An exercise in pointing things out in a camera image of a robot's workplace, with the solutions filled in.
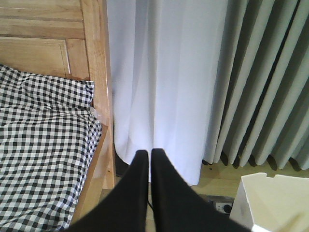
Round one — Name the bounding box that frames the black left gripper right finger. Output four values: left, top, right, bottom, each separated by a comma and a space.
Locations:
151, 148, 248, 232

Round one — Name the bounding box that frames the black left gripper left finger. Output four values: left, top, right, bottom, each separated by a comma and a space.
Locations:
69, 150, 148, 232

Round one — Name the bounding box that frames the white plastic trash bin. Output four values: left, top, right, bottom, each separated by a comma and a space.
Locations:
230, 173, 309, 232

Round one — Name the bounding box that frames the floor outlet box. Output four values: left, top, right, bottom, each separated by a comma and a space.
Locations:
208, 195, 234, 215

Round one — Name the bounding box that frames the black white checkered bedding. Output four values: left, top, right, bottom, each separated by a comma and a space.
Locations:
0, 65, 102, 232

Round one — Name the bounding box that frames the grey pleated curtain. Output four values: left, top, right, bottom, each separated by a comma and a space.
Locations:
204, 0, 309, 170

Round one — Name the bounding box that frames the white sheer curtain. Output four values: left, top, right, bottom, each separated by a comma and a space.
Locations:
105, 0, 242, 187

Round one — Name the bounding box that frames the wooden bed frame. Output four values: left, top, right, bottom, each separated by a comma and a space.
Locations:
0, 0, 115, 221

